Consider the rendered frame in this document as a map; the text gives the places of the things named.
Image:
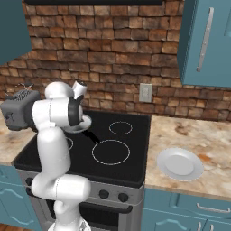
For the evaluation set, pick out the white round plate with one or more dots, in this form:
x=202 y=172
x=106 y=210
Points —
x=180 y=164

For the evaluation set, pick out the teal cupboard door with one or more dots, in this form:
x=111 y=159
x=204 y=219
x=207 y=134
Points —
x=168 y=221
x=15 y=207
x=222 y=225

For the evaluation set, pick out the grey wall socket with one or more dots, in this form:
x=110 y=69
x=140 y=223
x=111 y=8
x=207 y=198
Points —
x=145 y=92

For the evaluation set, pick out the black extractor hood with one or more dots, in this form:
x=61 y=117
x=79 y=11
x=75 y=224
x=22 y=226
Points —
x=93 y=2

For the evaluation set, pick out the plain teal wall cupboard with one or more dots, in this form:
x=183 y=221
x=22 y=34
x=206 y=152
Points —
x=13 y=27

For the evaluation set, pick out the black oven door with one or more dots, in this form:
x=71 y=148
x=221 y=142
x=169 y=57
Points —
x=105 y=219

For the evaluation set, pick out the black stove knob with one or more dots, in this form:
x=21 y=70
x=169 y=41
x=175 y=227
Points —
x=103 y=194
x=29 y=181
x=123 y=197

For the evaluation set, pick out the silver stove front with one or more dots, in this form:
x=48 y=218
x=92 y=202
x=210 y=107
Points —
x=117 y=188

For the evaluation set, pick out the grey toaster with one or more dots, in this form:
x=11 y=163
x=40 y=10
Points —
x=18 y=111

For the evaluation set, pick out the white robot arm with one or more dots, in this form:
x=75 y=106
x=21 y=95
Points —
x=54 y=141

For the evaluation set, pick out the teal drawer front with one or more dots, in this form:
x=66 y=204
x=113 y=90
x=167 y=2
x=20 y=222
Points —
x=9 y=176
x=186 y=202

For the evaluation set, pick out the black glass hob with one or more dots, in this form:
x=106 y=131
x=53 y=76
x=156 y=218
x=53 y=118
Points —
x=120 y=168

